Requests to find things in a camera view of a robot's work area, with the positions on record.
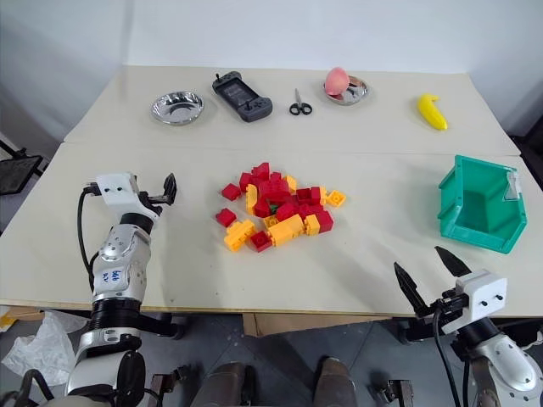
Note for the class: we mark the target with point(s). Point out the dark rounded shape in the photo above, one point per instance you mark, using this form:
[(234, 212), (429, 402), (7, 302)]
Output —
[(227, 386), (336, 383)]

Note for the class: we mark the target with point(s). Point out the empty steel bowl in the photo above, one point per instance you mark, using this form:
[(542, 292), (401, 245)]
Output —
[(177, 108)]

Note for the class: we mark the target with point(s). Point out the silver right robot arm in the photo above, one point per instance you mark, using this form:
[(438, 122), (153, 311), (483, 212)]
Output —
[(505, 360)]

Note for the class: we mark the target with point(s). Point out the black object beside table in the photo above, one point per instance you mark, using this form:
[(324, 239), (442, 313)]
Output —
[(530, 157)]

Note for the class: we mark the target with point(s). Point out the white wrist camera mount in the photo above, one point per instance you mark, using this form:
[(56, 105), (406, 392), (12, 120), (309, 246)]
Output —
[(116, 193), (481, 292)]

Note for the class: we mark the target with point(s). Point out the small red block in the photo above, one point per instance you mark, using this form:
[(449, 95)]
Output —
[(231, 191), (260, 242), (225, 217)]

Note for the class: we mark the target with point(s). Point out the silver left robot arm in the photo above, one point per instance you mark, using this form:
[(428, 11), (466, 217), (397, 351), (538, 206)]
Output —
[(123, 271)]

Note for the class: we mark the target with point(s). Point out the brown cardboard sheet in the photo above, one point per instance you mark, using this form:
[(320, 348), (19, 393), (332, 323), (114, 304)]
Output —
[(297, 324)]

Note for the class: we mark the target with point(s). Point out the pink peach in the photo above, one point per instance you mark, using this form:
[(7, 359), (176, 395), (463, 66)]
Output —
[(337, 80)]

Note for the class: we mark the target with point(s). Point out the clear label holder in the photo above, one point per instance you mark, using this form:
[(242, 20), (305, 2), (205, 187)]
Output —
[(512, 186)]

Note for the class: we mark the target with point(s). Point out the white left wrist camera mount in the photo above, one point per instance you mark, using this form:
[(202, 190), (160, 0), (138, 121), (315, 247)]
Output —
[(116, 193)]

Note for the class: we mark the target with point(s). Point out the dark grey game controller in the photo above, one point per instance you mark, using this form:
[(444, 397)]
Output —
[(242, 95)]

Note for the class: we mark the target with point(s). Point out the white plastic bag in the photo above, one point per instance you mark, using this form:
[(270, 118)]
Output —
[(38, 347)]

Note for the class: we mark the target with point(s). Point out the yellow banana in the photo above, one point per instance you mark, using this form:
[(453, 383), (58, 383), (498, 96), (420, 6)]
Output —
[(430, 112)]

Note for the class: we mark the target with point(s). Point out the shallow steel plate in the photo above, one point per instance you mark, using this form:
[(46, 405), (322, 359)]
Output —
[(356, 93)]

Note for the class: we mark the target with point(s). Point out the green block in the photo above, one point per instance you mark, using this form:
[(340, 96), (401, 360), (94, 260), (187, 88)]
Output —
[(273, 207)]

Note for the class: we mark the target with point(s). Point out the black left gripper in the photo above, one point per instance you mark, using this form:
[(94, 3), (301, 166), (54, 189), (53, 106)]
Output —
[(153, 199)]

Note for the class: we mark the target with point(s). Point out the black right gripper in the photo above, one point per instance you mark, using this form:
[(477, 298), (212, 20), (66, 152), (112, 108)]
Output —
[(449, 303)]

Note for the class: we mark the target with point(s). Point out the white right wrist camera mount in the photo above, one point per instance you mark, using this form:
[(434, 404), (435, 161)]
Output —
[(481, 292)]

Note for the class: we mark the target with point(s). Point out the green plastic bin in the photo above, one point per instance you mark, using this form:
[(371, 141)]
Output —
[(479, 212)]

